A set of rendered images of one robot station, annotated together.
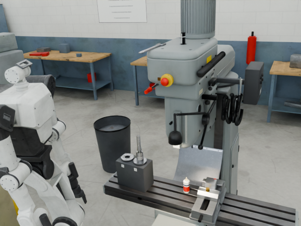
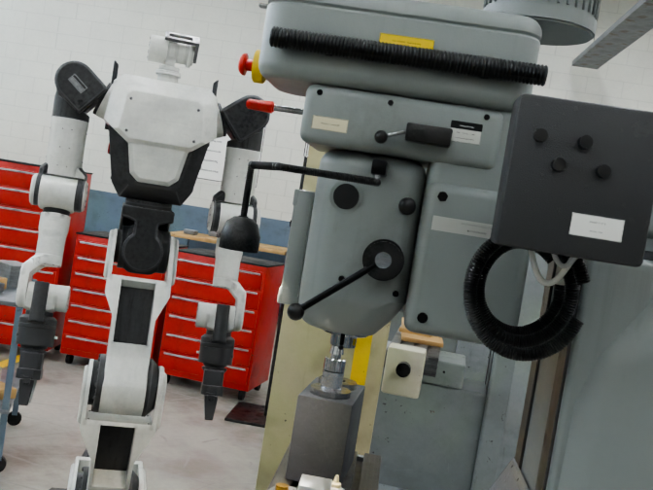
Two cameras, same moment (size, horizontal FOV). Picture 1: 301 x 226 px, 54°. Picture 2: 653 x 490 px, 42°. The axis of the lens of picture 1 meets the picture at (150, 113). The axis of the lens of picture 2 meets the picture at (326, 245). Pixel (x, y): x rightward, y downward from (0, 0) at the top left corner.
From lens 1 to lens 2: 1.95 m
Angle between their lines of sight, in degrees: 68
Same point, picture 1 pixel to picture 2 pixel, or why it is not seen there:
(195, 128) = (317, 253)
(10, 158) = (55, 153)
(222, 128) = (555, 411)
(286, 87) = not seen: outside the picture
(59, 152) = (218, 267)
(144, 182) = (293, 444)
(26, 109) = (118, 92)
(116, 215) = not seen: outside the picture
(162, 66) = not seen: hidden behind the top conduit
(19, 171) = (53, 180)
